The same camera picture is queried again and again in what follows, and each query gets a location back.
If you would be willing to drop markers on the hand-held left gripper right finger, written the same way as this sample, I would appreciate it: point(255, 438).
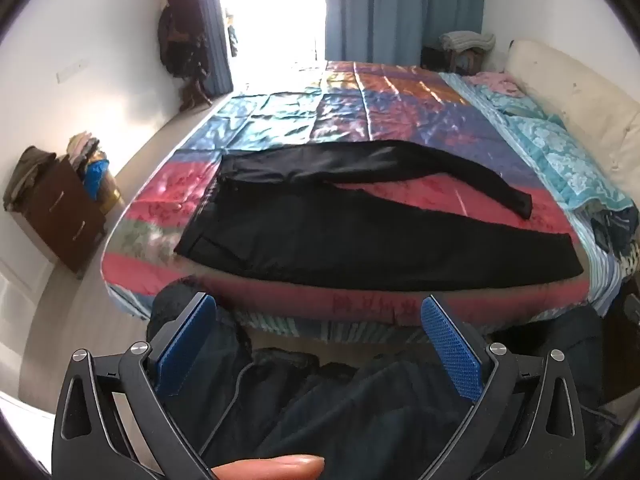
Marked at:
point(452, 355)

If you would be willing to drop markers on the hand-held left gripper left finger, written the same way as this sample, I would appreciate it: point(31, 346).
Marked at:
point(185, 340)

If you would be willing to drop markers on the black pants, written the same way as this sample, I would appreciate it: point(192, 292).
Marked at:
point(325, 240)

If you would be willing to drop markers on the person's left hand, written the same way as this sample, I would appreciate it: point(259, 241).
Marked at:
point(270, 467)

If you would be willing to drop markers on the person's dark clothing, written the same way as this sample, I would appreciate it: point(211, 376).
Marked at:
point(325, 410)

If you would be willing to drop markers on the striped bed sheet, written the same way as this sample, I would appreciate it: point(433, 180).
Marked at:
point(602, 272)

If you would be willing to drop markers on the brown wooden cabinet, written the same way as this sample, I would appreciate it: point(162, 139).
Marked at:
point(60, 210)

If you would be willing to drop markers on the blue cloth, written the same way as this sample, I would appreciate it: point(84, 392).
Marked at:
point(96, 177)

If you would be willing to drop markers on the dark patterned cloth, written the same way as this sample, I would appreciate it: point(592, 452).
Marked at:
point(617, 235)

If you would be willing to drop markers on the pile of folded clothes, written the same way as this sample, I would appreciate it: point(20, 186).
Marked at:
point(82, 147)

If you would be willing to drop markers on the teal floral quilt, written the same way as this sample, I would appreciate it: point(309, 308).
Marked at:
point(550, 150)

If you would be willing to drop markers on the bed with colourful patchwork cover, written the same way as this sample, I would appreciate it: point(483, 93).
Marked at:
point(400, 110)

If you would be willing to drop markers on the pink cloth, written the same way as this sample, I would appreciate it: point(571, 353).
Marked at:
point(495, 82)

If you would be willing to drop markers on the narrow blue curtain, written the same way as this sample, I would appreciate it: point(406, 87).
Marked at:
point(217, 50)

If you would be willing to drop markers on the cream padded headboard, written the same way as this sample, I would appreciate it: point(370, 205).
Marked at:
point(575, 90)

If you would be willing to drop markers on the coat rack with dark clothes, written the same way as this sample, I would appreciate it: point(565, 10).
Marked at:
point(180, 35)

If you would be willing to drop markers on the hanging clothes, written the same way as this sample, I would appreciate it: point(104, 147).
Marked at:
point(232, 32)

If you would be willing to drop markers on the folded grey blanket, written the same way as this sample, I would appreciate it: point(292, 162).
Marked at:
point(467, 40)

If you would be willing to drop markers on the wide blue curtain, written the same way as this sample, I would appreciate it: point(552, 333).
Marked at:
point(400, 10)

